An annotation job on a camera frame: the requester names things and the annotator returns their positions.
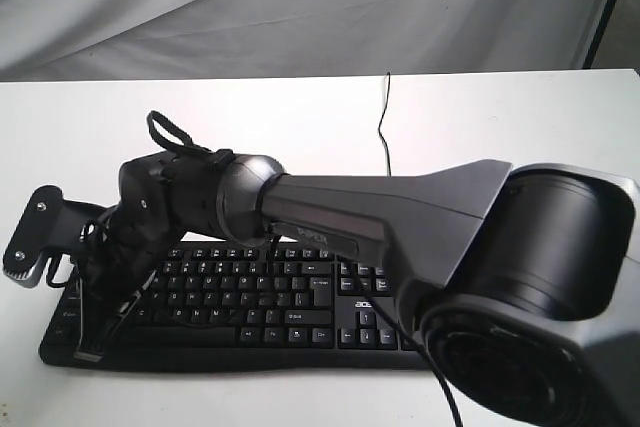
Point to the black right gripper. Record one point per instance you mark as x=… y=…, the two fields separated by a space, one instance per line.
x=120 y=256

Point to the grey backdrop cloth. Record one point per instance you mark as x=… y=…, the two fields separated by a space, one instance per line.
x=60 y=40

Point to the black Acer keyboard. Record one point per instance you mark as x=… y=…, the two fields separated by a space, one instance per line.
x=218 y=307

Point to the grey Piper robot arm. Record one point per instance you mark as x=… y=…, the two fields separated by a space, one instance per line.
x=520 y=285

